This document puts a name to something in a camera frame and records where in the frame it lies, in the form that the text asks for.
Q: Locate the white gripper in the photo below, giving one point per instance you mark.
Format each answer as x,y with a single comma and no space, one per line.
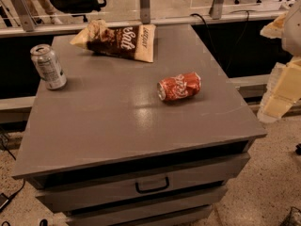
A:
293,32

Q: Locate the red crushed coke can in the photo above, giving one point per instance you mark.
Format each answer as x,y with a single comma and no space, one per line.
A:
178,87

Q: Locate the brown salt chip bag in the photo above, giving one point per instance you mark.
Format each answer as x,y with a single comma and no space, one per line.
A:
134,42

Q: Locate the silver soda can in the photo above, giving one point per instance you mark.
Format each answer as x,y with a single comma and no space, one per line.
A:
47,64

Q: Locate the grey drawer cabinet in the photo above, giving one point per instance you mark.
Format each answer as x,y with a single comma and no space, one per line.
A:
86,145

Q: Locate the person legs in khaki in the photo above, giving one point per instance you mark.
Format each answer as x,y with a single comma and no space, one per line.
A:
48,8

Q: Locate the black drawer handle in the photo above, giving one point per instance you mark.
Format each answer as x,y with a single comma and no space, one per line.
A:
151,186

